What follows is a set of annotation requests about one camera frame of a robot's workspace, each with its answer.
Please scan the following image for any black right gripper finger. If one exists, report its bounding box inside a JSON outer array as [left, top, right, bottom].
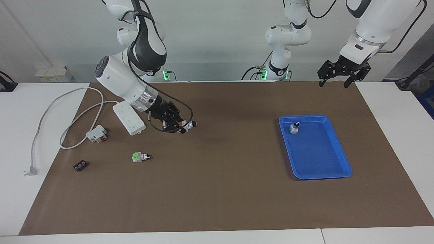
[[162, 122, 185, 134], [171, 103, 186, 127]]

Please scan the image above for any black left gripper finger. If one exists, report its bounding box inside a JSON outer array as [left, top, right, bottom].
[[343, 64, 372, 89], [317, 60, 339, 88]]

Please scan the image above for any orange white knob switch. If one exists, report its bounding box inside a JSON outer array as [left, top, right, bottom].
[[178, 120, 198, 135]]

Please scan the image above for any white power strip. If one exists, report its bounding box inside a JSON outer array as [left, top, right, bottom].
[[112, 101, 146, 136]]

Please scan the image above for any black stand with pole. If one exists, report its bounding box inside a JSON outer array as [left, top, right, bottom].
[[395, 54, 434, 91]]

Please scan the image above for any white red circuit breaker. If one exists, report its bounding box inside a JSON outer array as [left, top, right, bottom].
[[85, 124, 108, 144]]

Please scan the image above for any blue crate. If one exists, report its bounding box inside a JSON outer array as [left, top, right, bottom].
[[418, 85, 434, 120]]

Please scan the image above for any brown paper table mat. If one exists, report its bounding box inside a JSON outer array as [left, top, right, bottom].
[[19, 81, 434, 236]]

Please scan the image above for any blue plastic tray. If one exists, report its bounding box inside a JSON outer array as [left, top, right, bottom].
[[278, 114, 353, 180]]

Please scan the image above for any white background box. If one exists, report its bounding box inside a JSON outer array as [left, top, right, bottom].
[[35, 65, 74, 83]]

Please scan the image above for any black clamp device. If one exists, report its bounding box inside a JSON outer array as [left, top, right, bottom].
[[0, 70, 18, 93]]

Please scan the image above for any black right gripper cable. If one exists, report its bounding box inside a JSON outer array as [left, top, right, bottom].
[[121, 0, 194, 133]]

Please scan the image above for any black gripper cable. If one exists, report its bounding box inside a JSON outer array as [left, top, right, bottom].
[[305, 0, 429, 54], [121, 0, 194, 133]]

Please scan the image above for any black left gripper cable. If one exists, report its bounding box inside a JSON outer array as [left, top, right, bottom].
[[305, 0, 429, 54]]

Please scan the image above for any bright green push switch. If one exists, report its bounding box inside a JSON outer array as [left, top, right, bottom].
[[132, 152, 152, 163]]

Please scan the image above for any black left arm base cable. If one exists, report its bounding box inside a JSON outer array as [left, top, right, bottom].
[[241, 66, 264, 81]]

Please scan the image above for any white power cord with plug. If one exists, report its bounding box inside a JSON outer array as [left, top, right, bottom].
[[24, 87, 120, 177]]

